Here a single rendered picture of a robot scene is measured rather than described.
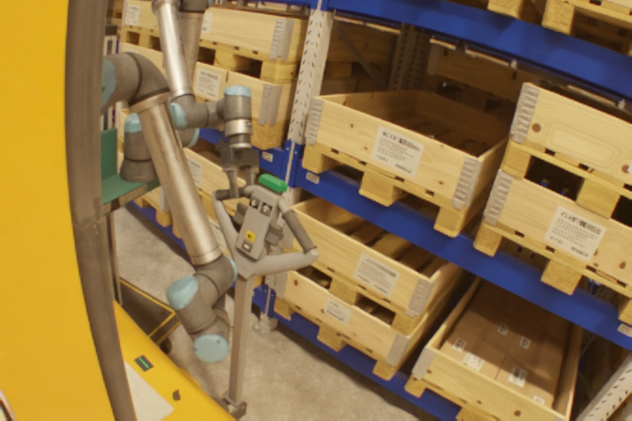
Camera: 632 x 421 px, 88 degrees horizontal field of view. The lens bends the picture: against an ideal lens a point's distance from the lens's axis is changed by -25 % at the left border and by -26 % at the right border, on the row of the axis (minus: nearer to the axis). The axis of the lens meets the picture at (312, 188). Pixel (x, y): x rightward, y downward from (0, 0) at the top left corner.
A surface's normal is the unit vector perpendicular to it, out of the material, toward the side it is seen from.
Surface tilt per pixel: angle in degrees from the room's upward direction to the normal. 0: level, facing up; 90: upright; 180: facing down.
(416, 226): 90
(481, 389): 90
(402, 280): 90
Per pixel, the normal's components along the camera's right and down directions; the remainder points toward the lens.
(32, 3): 0.78, 0.38
